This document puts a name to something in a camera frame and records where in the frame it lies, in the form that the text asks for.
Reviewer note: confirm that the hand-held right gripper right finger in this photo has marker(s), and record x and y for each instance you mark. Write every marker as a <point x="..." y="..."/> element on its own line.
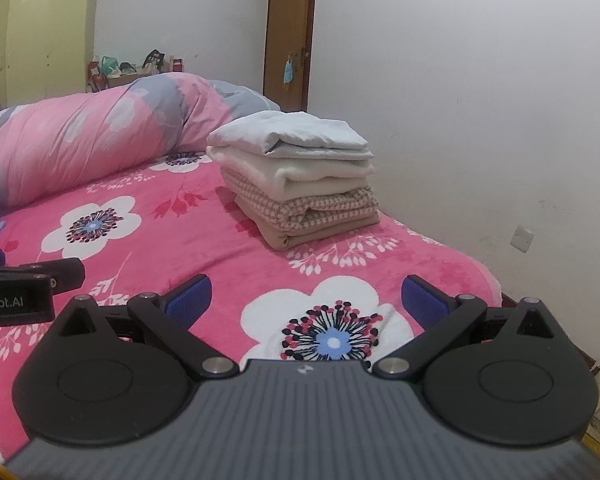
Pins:
<point x="422" y="300"/>

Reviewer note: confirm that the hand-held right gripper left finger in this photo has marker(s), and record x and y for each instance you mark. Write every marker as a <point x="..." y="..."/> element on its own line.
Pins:
<point x="192" y="300"/>

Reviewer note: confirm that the white shirt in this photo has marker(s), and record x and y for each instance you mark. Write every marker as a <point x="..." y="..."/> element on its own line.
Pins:
<point x="290" y="132"/>

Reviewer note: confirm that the stack of folded clothes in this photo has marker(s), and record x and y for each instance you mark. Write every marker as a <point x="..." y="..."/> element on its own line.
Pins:
<point x="300" y="175"/>

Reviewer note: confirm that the pink floral bed blanket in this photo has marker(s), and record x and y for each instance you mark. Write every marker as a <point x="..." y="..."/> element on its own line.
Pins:
<point x="180" y="240"/>

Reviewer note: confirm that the beige folded cloth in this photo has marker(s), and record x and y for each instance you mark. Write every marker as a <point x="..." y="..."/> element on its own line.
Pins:
<point x="320" y="232"/>

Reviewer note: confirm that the pink checked folded cloth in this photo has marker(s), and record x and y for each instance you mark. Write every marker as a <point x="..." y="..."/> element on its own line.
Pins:
<point x="320" y="205"/>

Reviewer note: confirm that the pink grey floral duvet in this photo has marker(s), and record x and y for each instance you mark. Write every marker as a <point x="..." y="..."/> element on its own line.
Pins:
<point x="80" y="130"/>

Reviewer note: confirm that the cluttered side table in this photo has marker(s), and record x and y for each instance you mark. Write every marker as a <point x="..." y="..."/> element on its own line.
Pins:
<point x="130" y="72"/>

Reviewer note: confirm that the pale yellow wardrobe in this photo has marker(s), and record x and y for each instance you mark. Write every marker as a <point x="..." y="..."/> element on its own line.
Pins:
<point x="45" y="35"/>

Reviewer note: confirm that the blue face mask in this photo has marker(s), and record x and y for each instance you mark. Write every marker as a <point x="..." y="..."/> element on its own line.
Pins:
<point x="288" y="71"/>

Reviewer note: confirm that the brown wooden door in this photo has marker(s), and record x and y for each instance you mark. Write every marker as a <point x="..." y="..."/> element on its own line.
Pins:
<point x="290" y="10"/>

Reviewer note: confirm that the white wall socket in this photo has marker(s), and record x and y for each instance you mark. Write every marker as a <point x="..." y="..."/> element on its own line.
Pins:
<point x="522" y="238"/>

